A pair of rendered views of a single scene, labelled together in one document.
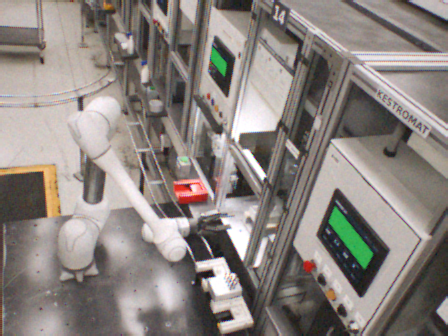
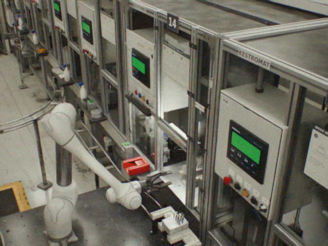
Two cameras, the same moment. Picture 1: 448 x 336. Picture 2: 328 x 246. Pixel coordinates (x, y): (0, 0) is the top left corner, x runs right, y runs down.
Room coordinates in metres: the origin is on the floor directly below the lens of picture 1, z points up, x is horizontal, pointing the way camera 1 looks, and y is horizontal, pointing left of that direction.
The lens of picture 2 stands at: (-0.56, -0.02, 2.53)
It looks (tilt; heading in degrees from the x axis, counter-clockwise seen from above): 28 degrees down; 0
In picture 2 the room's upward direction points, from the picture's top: straight up
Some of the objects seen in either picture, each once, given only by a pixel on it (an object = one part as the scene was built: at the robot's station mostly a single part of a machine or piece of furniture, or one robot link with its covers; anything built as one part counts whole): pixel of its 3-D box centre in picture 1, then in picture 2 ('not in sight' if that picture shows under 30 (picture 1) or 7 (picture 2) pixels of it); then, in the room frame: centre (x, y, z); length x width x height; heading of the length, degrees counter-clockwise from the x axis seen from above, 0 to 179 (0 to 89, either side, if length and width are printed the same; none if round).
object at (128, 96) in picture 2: (208, 111); (137, 103); (1.92, 0.14, 1.37); 0.36 x 0.04 x 0.04; 28
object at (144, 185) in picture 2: (196, 225); (145, 185); (1.47, 0.08, 1.01); 0.09 x 0.07 x 0.08; 118
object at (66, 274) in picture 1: (77, 264); (60, 235); (1.35, 0.62, 0.71); 0.22 x 0.18 x 0.06; 28
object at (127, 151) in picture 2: (184, 168); (128, 151); (1.94, 0.22, 0.97); 0.08 x 0.08 x 0.12; 28
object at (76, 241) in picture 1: (76, 240); (57, 215); (1.37, 0.63, 0.85); 0.18 x 0.16 x 0.22; 0
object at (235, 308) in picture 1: (221, 296); (174, 232); (1.23, -0.10, 0.84); 0.36 x 0.14 x 0.10; 28
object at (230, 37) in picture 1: (241, 69); (155, 68); (1.98, 0.02, 1.60); 0.42 x 0.29 x 0.46; 28
